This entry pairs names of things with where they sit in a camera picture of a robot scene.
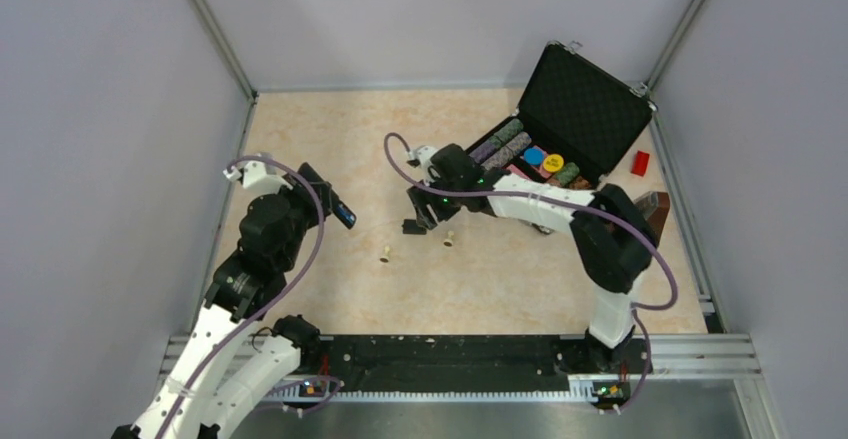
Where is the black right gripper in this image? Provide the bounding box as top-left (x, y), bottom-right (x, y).
top-left (408, 172), bottom-right (464, 230)

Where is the black remote battery cover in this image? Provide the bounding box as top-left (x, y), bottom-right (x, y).
top-left (402, 219), bottom-right (427, 235)

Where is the blue battery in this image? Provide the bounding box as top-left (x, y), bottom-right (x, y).
top-left (335, 204), bottom-right (356, 229)

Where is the black remote control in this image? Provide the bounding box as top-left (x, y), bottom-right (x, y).
top-left (298, 162), bottom-right (355, 230)

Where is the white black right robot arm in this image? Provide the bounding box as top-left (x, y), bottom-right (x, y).
top-left (406, 144), bottom-right (657, 371)

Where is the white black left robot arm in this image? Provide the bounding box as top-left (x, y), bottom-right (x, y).
top-left (112, 155), bottom-right (356, 438)

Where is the cream chess pawn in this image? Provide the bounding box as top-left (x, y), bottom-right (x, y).
top-left (379, 245), bottom-right (391, 263)
top-left (443, 230), bottom-right (455, 247)

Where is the red playing card deck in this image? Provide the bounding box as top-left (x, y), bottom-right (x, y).
top-left (506, 164), bottom-right (530, 180)

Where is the blue round chip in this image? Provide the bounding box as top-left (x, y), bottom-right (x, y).
top-left (522, 147), bottom-right (546, 167)

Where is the yellow big blind chip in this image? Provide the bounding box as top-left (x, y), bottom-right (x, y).
top-left (540, 154), bottom-right (566, 174)

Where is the green chip stack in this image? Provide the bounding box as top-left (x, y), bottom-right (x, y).
top-left (552, 162), bottom-right (580, 186)

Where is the orange black chip stack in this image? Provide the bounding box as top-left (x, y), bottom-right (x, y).
top-left (567, 176), bottom-right (595, 190)

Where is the black poker chip case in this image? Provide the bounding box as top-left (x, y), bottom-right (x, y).
top-left (466, 41), bottom-right (657, 186)

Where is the red toy brick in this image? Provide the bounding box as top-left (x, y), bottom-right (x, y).
top-left (630, 150), bottom-right (651, 177)

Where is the brown metronome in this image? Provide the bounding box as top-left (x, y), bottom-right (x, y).
top-left (634, 191), bottom-right (671, 246)

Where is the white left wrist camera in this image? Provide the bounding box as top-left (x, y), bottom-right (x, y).
top-left (223, 154), bottom-right (292, 196)

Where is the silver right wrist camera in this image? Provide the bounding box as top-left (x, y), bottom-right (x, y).
top-left (406, 145), bottom-right (438, 171)

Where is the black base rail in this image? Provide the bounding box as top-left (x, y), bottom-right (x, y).
top-left (231, 333), bottom-right (763, 405)

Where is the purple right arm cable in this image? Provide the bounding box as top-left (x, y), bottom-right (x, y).
top-left (384, 132), bottom-right (680, 414)

